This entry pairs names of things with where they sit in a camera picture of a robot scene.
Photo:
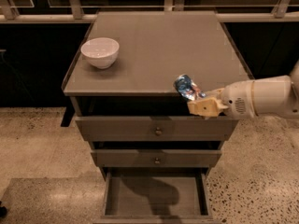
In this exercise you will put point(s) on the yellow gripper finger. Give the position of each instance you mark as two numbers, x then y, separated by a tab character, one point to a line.
214	93
208	107

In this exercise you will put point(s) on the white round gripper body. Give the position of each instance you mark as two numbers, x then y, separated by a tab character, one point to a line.
237	99

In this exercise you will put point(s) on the blue silver redbull can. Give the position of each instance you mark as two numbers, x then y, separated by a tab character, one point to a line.
187	88

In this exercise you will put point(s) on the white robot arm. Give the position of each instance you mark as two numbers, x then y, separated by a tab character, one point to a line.
274	96

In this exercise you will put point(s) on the brass top drawer knob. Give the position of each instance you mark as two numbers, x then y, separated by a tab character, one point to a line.
158	131

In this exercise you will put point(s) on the grey wooden drawer cabinet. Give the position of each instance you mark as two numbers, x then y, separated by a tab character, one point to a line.
155	48

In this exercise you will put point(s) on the top grey drawer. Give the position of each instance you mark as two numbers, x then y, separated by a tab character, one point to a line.
134	128

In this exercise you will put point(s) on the bottom grey open drawer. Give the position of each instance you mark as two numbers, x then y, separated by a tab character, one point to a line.
156	196

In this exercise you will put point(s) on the middle grey drawer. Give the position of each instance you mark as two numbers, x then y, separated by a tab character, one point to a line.
176	158

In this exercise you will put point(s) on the metal window railing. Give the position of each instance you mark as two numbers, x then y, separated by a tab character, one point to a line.
86	10

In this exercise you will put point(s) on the white ceramic bowl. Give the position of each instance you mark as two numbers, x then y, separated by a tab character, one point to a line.
100	52

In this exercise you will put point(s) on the black shoe tip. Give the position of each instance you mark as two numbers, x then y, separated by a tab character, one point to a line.
3	210

